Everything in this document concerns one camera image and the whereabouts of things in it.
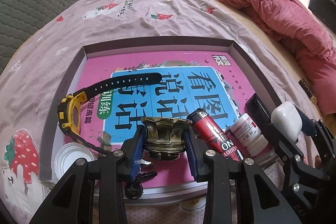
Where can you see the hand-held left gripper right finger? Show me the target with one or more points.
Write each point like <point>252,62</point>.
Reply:
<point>191,158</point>

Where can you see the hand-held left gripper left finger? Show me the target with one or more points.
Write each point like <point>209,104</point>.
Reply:
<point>137,153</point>

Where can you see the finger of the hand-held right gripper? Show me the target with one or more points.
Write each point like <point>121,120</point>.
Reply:
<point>307,123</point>
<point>286,155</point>

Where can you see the white earbuds case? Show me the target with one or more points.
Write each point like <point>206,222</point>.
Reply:
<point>284,119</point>

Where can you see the brass candle holder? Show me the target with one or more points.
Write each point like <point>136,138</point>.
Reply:
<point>166,132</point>

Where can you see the red and black lighter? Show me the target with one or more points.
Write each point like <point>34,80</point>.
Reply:
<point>212,129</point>

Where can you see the black hair clip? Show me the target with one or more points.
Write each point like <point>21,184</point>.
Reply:
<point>135,190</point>

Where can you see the white pill bottle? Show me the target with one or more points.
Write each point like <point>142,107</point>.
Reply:
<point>246,132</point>

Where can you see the white jar lid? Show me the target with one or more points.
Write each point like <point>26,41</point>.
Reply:
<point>71,158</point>

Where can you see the yellow and black wristwatch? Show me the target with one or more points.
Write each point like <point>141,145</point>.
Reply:
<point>126,81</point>

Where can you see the shallow grey cardboard box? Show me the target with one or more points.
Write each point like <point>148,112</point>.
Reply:
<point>157,47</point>

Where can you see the pink and blue book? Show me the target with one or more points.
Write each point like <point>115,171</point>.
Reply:
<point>105,66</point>

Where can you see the pink quilt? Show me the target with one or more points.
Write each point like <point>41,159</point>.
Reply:
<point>283,19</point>

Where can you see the strawberry printed blanket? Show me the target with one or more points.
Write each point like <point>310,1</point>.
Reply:
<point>157,24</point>

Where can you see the black wall television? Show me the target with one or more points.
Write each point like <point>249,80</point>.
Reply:
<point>321,7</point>

